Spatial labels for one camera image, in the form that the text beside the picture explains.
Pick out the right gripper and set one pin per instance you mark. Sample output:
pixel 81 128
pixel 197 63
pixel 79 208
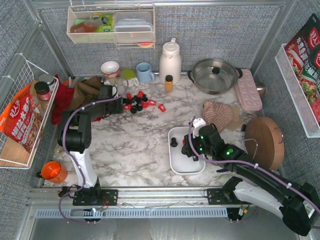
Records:
pixel 189 147

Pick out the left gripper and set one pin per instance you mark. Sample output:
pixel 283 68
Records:
pixel 119 105

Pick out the black capsule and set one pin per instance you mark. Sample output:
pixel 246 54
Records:
pixel 173 142

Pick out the white storage tray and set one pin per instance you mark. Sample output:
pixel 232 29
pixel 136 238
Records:
pixel 180 163

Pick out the striped pink cloth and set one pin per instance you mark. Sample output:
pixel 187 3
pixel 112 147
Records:
pixel 223 116

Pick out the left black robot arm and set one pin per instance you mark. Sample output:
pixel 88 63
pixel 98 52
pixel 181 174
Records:
pixel 75 131

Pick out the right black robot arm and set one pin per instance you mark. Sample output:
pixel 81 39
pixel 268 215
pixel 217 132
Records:
pixel 298 205

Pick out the pile of capsules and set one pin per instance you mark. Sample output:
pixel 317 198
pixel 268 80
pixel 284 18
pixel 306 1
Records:
pixel 137 103

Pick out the brown cloth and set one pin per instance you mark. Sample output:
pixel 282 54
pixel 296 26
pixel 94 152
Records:
pixel 85 91

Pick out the green lid cup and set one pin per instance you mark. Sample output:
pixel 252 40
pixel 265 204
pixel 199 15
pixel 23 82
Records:
pixel 128 77

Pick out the white orange bowl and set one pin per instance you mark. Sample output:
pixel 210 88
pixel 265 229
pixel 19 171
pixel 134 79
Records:
pixel 110 69

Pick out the lone red capsule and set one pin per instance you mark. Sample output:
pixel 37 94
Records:
pixel 162 108

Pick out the blue mug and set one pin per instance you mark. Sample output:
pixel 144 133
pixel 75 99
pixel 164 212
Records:
pixel 144 73

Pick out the red cloth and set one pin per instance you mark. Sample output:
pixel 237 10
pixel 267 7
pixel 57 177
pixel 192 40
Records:
pixel 62 101

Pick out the orange spice bottle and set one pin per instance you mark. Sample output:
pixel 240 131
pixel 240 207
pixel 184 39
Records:
pixel 168 83

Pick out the white thermos jug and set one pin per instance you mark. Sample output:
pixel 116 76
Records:
pixel 170 62

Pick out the red jar black lid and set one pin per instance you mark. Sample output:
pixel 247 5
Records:
pixel 43 91

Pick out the round wooden board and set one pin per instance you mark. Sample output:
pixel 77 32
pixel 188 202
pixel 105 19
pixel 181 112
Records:
pixel 264 142

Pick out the steel pot with lid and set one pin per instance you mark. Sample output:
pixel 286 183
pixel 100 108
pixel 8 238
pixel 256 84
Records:
pixel 214 76

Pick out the clear plastic containers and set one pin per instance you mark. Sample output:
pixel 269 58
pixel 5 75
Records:
pixel 133 26

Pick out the pink egg tray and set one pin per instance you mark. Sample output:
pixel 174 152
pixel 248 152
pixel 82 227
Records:
pixel 246 91

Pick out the green label bottle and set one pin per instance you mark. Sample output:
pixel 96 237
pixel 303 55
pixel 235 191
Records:
pixel 107 22

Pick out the orange ball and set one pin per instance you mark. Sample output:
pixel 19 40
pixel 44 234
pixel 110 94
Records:
pixel 54 172

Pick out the red snack bag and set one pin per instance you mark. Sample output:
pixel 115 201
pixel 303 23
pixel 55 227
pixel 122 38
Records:
pixel 19 120

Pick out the red seasoning packets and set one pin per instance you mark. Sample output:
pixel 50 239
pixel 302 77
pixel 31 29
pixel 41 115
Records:
pixel 303 52

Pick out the metal base rail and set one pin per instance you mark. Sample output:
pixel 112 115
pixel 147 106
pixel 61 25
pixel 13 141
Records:
pixel 155 202

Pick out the cream wall shelf basket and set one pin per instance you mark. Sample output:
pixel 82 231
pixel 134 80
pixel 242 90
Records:
pixel 81 29

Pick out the white wire basket left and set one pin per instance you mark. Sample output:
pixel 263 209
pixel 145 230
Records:
pixel 12 154

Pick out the white wire basket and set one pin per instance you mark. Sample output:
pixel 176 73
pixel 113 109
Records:
pixel 12 154
pixel 302 107

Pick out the white wire basket right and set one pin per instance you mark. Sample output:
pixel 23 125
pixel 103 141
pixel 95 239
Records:
pixel 302 107

